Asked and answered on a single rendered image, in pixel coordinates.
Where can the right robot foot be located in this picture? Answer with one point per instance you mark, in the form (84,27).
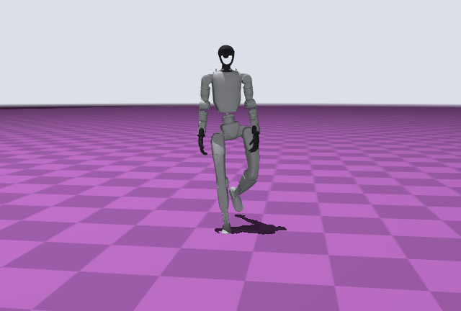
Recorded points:
(226,228)

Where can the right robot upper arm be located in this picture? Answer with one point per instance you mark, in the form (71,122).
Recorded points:
(205,91)

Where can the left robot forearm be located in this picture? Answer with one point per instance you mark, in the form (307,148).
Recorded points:
(254,118)

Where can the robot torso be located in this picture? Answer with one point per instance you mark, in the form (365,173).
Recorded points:
(226,93)

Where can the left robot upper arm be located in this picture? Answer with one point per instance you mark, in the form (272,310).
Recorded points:
(248,91)

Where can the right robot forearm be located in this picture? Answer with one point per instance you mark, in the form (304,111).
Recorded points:
(202,119)

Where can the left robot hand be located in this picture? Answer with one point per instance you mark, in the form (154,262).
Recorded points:
(255,140)

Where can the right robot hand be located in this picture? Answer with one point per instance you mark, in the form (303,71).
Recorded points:
(201,135)

